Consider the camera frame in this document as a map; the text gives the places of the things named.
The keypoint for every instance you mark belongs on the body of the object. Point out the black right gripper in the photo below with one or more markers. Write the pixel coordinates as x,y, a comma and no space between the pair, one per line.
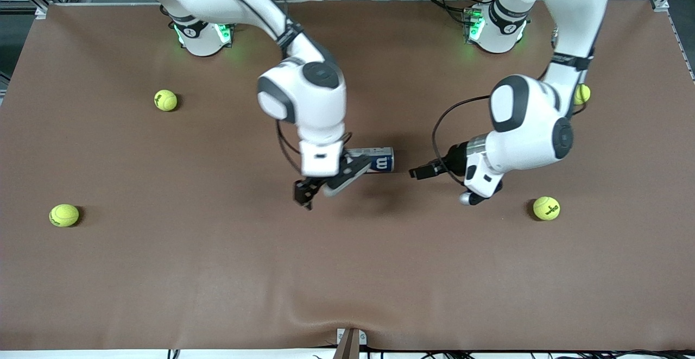
305,189

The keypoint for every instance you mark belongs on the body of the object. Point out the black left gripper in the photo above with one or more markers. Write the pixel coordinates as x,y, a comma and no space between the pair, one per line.
455,159

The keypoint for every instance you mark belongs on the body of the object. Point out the yellow tennis ball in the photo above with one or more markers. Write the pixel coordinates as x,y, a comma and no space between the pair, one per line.
165,100
546,208
583,94
64,215

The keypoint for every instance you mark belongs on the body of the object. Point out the brown table cover mat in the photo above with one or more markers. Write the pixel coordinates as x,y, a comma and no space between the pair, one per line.
347,266

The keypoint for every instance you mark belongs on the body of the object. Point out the white blue tennis ball can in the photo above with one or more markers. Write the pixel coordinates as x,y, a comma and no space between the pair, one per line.
380,161

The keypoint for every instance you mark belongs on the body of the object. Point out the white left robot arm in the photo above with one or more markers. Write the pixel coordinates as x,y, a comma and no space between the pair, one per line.
526,125

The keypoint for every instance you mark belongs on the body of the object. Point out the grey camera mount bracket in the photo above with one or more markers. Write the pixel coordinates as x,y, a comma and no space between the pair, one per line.
350,345

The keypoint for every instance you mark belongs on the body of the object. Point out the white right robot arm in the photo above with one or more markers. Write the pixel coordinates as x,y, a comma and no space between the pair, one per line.
304,98

